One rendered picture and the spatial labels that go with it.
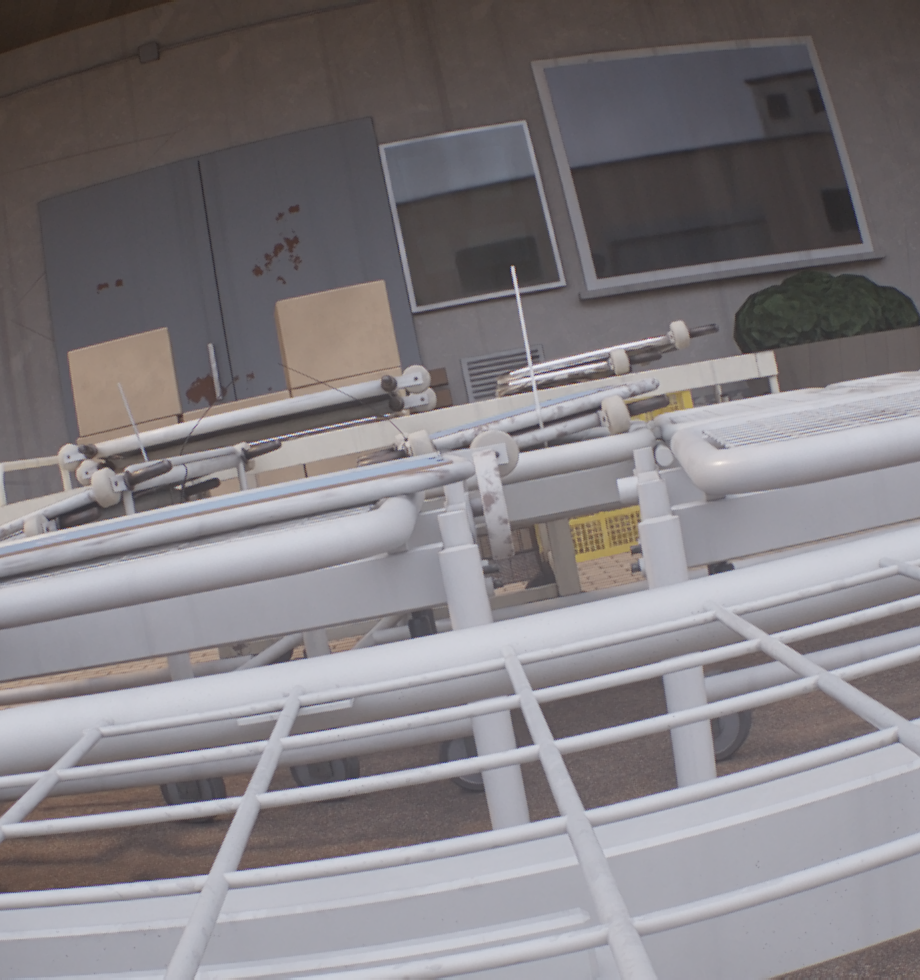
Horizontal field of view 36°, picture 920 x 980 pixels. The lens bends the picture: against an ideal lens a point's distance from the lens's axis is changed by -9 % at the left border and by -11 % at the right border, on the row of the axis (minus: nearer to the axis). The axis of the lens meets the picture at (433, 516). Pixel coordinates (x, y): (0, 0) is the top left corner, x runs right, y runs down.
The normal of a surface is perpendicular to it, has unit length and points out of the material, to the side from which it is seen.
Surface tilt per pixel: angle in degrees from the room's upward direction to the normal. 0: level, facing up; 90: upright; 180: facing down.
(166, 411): 90
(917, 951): 0
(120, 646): 90
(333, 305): 90
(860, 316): 73
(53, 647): 90
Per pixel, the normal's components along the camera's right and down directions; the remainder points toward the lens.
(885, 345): 0.14, 0.22
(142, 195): 0.00, 0.06
